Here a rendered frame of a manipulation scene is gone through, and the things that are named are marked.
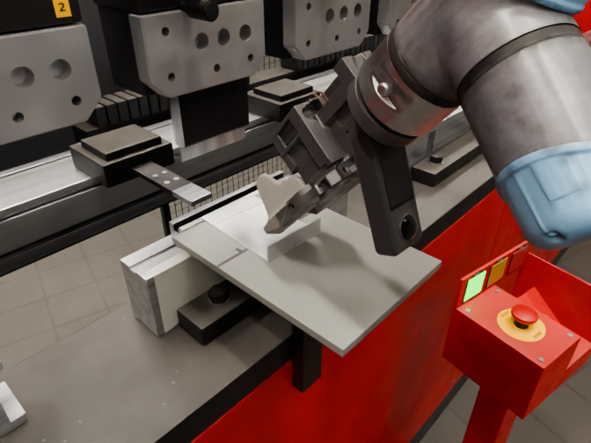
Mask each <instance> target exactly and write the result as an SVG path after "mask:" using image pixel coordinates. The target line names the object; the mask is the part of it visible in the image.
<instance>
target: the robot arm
mask: <svg viewBox="0 0 591 443"><path fill-rule="evenodd" d="M588 1H589V0H417V1H416V2H415V4H414V5H413V6H412V7H411V8H410V10H409V11H408V12H407V13H406V14H405V15H404V16H403V17H402V18H401V19H400V21H399V22H398V23H397V24H396V25H395V27H394V28H393V29H392V30H391V31H390V33H389V34H388V35H387V36H386V37H385V39H384V40H383V41H382V42H381V43H380V45H379V46H378V47H377V48H376V50H375V51H374V52H373V53H371V52H370V50H369V51H365V52H363V53H359V54H358V55H356V56H351V55H350V56H345V57H341V59H340V60H339V62H338V63H337V64H336V65H335V67H334V68H333V69H334V71H335V72H336V74H337V77H336V78H335V79H334V80H333V82H332V83H331V84H330V86H329V87H328V88H327V89H326V91H325V92H324V93H323V92H322V91H320V92H318V93H317V94H316V93H312V94H310V95H309V96H308V97H307V98H306V99H305V100H304V101H303V102H302V103H301V104H300V105H295V106H293V108H292V109H291V110H290V112H289V113H288V115H287V116H286V117H285V119H284V120H283V121H282V123H281V124H280V125H279V126H278V127H277V129H276V130H275V131H274V133H273V134H272V136H271V137H270V139H271V140H272V142H273V143H274V145H275V147H276V148H277V149H278V150H279V152H280V153H281V154H280V156H281V158H282V159H283V161H284V162H285V164H286V165H287V166H288V168H289V170H290V171H294V170H297V171H298V173H299V174H300V176H301V177H302V178H300V177H298V176H291V177H289V178H288V179H286V180H285V181H284V182H279V181H277V180H276V179H274V178H272V177H271V176H269V175H267V174H262V175H260V176H259V177H258V179H257V188H258V191H259V195H260V197H261V199H262V201H263V204H264V206H265V209H266V212H267V215H268V221H267V224H266V225H265V227H264V230H265V232H266V233H267V234H281V233H282V232H284V231H285V230H286V229H287V228H288V227H289V226H291V225H292V224H294V223H295V222H296V221H297V220H298V219H299V218H300V217H302V216H303V215H304V214H306V213H310V214H319V213H320V212H322V211H323V210H324V209H326V208H327V207H329V206H330V205H331V204H332V203H334V202H335V201H336V200H338V199H339V198H340V197H342V196H343V195H344V194H346V193H347V192H349V191H350V190H352V189H353V188H354V187H355V186H357V185H358V184H361V191H362V195H363V199H364V203H365V207H366V211H367V215H368V222H369V226H370V230H371V234H372V237H373V242H374V245H375V250H376V253H378V254H379V255H384V256H393V257H395V256H397V255H399V254H400V253H401V252H403V251H405V250H406V249H407V248H409V247H410V246H412V245H413V244H414V243H416V242H418V241H419V240H420V239H421V238H422V229H421V225H420V217H419V212H418V208H417V203H416V199H415V194H414V189H413V184H412V176H411V172H410V167H409V163H408V158H407V154H406V149H405V146H407V145H409V144H410V143H411V142H413V141H414V140H415V139H416V138H418V137H419V136H420V135H423V134H426V133H427V132H429V131H430V130H431V129H432V128H434V127H435V126H436V125H438V124H439V123H440V122H441V121H443V120H444V119H445V118H446V117H448V116H449V115H450V114H451V113H452V112H454V111H455V109H457V108H458V107H459V106H461V107H462V109H463V112H464V114H465V116H466V119H467V120H468V122H469V124H470V126H471V130H472V132H473V134H474V135H475V137H476V139H477V141H478V145H479V147H480V148H481V150H482V152H483V155H484V157H485V160H486V161H487V163H488V165H489V168H490V170H491V172H492V174H493V176H494V179H495V187H496V190H497V193H498V195H499V196H500V198H501V199H502V200H503V201H505V202H506V203H507V205H508V207H509V209H510V211H511V213H512V214H513V216H514V218H515V220H516V222H517V224H518V226H519V228H520V230H521V232H522V233H523V235H524V237H525V239H526V240H527V241H528V243H530V244H531V245H532V246H534V247H536V248H538V249H540V250H544V251H554V250H559V249H564V248H566V247H570V246H573V245H576V244H579V243H584V242H586V241H588V240H591V47H590V46H589V44H588V43H587V40H586V39H585V37H584V36H583V34H582V33H581V29H580V27H579V25H578V24H577V22H576V20H575V19H574V17H573V14H578V13H580V12H581V11H583V10H584V8H585V4H586V3H587V2H588ZM319 93H320V94H322V95H321V96H318V94H319ZM311 96H314V98H310V97H311ZM309 98H310V99H309ZM308 99H309V100H308ZM307 100H308V101H307ZM306 101H307V102H306ZM314 104H315V105H314ZM306 106H307V107H306Z"/></svg>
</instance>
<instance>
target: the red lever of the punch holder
mask: <svg viewBox="0 0 591 443"><path fill-rule="evenodd" d="M181 1H182V2H181V4H180V9H181V10H182V11H183V12H185V13H186V15H187V16H188V17H189V18H195V19H199V20H204V21H208V22H214V21H215V20H216V19H217V18H218V15H219V7H218V5H217V3H216V2H215V1H213V0H181Z"/></svg>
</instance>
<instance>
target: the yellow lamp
mask: <svg viewBox="0 0 591 443"><path fill-rule="evenodd" d="M507 260H508V258H505V259H504V260H502V261H500V262H499V263H498V264H496V265H494V266H493V267H492V270H491V273H490V276H489V280H488V282H487V286H486V287H489V286H490V285H491V284H493V283H494V282H496V281H498V280H500V279H501V278H502V277H503V273H504V271H505V268H506V264H507Z"/></svg>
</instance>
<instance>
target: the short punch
mask: <svg viewBox="0 0 591 443"><path fill-rule="evenodd" d="M168 99H169V104H170V110H171V122H172V128H173V134H174V140H175V143H176V144H177V145H178V146H179V147H180V154H181V160H182V163H183V162H185V161H187V160H190V159H193V158H195V157H197V156H201V155H204V154H206V153H208V152H210V151H213V150H216V149H219V148H221V147H224V146H227V145H229V144H231V143H233V142H238V141H240V140H243V139H244V138H245V128H244V127H245V126H248V125H249V109H248V93H247V77H244V78H241V79H238V80H235V81H231V82H227V83H225V84H219V85H216V86H212V87H209V88H206V89H203V90H199V91H194V92H190V93H187V94H184V95H180V96H177V97H174V98H168Z"/></svg>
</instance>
